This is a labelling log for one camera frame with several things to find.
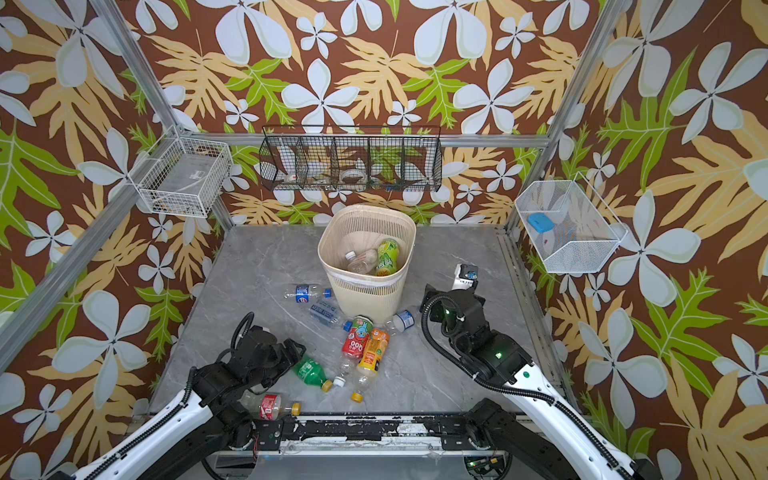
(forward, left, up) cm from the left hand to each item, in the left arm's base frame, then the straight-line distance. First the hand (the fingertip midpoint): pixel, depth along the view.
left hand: (299, 352), depth 81 cm
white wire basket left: (+42, +36, +27) cm, 61 cm away
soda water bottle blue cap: (+13, -7, -3) cm, 15 cm away
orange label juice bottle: (-4, -19, -2) cm, 19 cm away
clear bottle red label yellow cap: (-13, +6, -1) cm, 15 cm away
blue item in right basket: (+32, -69, +19) cm, 78 cm away
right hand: (+9, -37, +18) cm, 42 cm away
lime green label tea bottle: (+24, -24, +12) cm, 36 cm away
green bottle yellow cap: (-5, -4, -2) cm, 7 cm away
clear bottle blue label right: (+10, -28, -3) cm, 30 cm away
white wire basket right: (+30, -76, +20) cm, 84 cm away
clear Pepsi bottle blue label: (+21, +3, -3) cm, 21 cm away
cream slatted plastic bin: (+32, -17, +6) cm, 37 cm away
